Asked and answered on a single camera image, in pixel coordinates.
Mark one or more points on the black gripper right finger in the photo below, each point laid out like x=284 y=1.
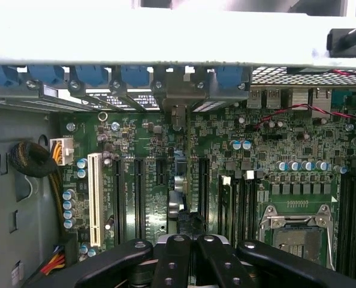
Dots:
x=220 y=264

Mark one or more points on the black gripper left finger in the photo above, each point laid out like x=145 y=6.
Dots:
x=172 y=264

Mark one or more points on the long PCIe expansion slot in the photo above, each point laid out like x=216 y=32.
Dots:
x=118 y=198
x=139 y=198
x=204 y=192

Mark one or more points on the CPU socket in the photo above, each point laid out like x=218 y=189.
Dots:
x=298 y=240

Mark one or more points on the short PCIe expansion slot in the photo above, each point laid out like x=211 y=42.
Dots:
x=161 y=171

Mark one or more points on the white PCI expansion slot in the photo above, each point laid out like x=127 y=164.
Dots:
x=95 y=195

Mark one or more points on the green motherboard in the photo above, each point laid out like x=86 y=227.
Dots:
x=154 y=132

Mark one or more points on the white power connector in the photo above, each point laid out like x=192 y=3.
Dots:
x=67 y=150

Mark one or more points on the grey power supply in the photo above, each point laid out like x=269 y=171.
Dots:
x=22 y=210

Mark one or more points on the silver USB port stack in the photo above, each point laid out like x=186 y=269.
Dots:
x=253 y=99
x=273 y=99

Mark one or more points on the grey PC case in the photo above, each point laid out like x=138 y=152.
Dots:
x=229 y=95

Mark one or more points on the silver network port stack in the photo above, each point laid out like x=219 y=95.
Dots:
x=321 y=102
x=300 y=97

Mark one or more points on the blue card retention clip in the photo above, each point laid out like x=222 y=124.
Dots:
x=91 y=76
x=1 y=76
x=46 y=75
x=229 y=78
x=135 y=77

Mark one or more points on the teal serial port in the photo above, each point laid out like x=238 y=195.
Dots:
x=350 y=99

